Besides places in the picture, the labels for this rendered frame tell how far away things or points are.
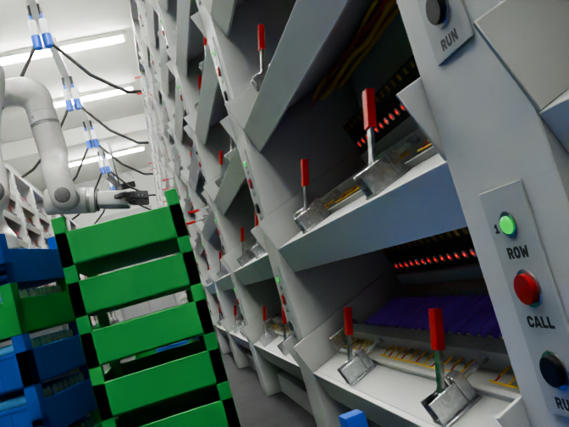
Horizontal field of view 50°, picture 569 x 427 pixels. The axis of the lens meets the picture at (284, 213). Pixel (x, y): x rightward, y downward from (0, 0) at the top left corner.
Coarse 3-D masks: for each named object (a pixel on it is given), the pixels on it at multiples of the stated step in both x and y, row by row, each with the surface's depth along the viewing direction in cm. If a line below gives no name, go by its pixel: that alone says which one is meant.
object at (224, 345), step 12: (132, 24) 322; (156, 108) 312; (168, 144) 307; (180, 180) 305; (180, 192) 305; (192, 216) 304; (192, 228) 303; (204, 264) 302; (204, 288) 309; (216, 300) 300; (216, 312) 299; (228, 348) 298
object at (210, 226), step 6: (204, 192) 175; (210, 204) 175; (210, 210) 180; (210, 216) 188; (198, 222) 234; (210, 222) 196; (204, 228) 219; (210, 228) 205; (216, 228) 196; (204, 234) 230; (210, 234) 215
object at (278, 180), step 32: (256, 0) 101; (288, 0) 102; (256, 32) 100; (224, 64) 99; (256, 64) 100; (352, 96) 102; (288, 128) 99; (320, 128) 100; (256, 160) 97; (288, 160) 98; (320, 160) 99; (288, 192) 97; (384, 256) 99; (288, 288) 95; (320, 288) 96; (352, 288) 97; (288, 320) 102; (320, 320) 95; (320, 384) 94; (320, 416) 97
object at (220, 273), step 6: (222, 258) 173; (216, 264) 233; (222, 264) 233; (210, 270) 232; (216, 270) 232; (222, 270) 216; (228, 270) 173; (216, 276) 232; (222, 276) 215; (228, 276) 181; (216, 282) 229; (222, 282) 209; (228, 282) 192; (222, 288) 224; (228, 288) 204
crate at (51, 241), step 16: (0, 240) 95; (48, 240) 112; (0, 256) 94; (16, 256) 98; (32, 256) 102; (48, 256) 107; (0, 272) 94; (16, 272) 96; (32, 272) 101; (48, 272) 106; (32, 288) 114
